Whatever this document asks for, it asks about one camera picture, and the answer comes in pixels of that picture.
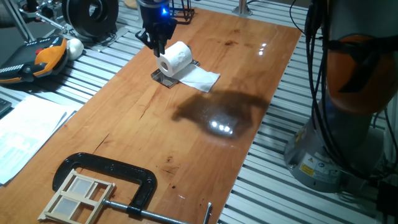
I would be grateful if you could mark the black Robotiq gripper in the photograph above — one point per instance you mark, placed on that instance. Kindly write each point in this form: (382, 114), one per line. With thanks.
(154, 15)

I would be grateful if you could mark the white toilet paper roll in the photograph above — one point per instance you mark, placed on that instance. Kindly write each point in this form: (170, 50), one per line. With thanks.
(177, 57)

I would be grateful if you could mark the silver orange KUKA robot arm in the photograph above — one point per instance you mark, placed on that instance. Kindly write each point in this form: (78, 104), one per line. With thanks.
(357, 77)

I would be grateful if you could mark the metal paper roll holder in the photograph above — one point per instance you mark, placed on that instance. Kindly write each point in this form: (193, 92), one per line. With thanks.
(163, 80)

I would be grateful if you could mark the round wooden disc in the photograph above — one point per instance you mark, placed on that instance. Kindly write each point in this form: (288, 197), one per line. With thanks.
(130, 3)

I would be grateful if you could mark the white ball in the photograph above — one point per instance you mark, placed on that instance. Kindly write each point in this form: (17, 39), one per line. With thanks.
(75, 48)

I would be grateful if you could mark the black round spool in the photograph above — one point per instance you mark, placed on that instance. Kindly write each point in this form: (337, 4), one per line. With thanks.
(74, 18)

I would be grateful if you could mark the orange black teach pendant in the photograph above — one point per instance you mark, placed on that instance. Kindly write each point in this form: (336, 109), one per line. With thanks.
(46, 59)

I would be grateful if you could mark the black C-clamp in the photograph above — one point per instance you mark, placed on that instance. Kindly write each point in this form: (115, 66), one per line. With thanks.
(109, 166)

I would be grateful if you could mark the metal tripod stand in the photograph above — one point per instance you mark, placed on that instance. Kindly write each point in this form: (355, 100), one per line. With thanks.
(18, 18)

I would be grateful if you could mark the white printed paper sheets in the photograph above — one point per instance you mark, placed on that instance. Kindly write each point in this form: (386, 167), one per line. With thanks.
(28, 130)

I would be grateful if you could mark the metal base plate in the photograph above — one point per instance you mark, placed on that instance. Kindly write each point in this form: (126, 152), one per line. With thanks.
(121, 32)

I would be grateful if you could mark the metal post with foot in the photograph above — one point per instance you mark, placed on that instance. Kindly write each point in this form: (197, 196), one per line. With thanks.
(242, 9)

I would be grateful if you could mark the small wooden window frame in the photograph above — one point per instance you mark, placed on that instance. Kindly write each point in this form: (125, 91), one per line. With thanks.
(79, 198)

